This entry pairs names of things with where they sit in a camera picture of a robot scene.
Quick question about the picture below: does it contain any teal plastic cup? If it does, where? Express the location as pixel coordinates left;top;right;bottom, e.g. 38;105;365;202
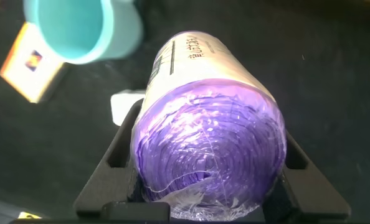
22;0;144;65

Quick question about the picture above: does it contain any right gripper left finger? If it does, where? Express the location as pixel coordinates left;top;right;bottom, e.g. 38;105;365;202
72;98;145;218

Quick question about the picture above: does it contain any playing card box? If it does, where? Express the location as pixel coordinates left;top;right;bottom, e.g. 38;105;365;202
0;21;68;104

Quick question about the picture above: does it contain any small white box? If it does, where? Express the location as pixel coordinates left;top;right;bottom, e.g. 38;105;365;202
110;89;147;127

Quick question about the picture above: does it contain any purple garbage bag roll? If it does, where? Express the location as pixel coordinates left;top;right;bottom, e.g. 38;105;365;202
130;30;288;222

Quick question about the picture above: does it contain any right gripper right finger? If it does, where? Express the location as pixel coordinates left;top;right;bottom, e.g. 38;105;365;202
262;130;351;222

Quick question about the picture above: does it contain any black table cloth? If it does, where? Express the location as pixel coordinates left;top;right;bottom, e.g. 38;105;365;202
0;0;370;224

